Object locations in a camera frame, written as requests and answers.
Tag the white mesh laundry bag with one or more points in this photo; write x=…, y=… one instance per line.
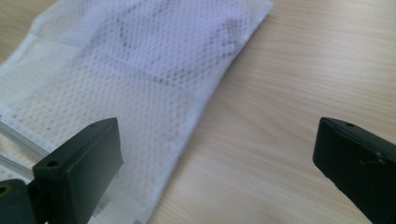
x=140, y=62

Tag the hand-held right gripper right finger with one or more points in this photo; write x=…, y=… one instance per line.
x=358, y=161

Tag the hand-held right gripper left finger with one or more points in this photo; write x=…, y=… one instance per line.
x=81, y=168

